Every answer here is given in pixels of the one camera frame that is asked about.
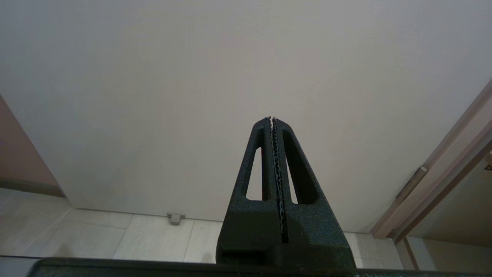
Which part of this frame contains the white room door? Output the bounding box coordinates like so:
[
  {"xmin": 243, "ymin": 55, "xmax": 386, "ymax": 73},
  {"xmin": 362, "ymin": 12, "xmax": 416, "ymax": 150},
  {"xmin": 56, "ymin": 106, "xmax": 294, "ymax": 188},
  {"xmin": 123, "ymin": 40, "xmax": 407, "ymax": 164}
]
[{"xmin": 0, "ymin": 0, "xmax": 492, "ymax": 234}]

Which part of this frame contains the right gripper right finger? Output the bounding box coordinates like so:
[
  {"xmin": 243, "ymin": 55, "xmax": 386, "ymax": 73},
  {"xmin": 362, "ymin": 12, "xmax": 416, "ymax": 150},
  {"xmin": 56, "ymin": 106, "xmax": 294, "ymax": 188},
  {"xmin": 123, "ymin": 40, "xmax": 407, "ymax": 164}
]
[{"xmin": 274, "ymin": 118, "xmax": 356, "ymax": 269}]

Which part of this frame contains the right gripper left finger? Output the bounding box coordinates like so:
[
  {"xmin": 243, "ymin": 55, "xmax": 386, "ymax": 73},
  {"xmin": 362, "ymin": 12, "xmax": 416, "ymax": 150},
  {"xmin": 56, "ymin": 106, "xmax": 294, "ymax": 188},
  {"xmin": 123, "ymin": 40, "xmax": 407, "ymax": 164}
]
[{"xmin": 216, "ymin": 117, "xmax": 284, "ymax": 266}]

